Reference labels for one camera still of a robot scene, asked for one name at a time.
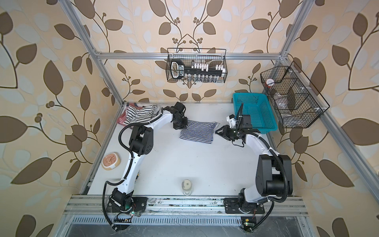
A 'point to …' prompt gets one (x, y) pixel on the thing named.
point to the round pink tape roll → (111, 161)
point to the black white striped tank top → (134, 114)
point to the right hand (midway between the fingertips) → (217, 133)
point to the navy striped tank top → (200, 131)
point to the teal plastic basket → (259, 107)
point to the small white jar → (186, 185)
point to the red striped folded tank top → (121, 119)
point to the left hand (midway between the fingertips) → (184, 124)
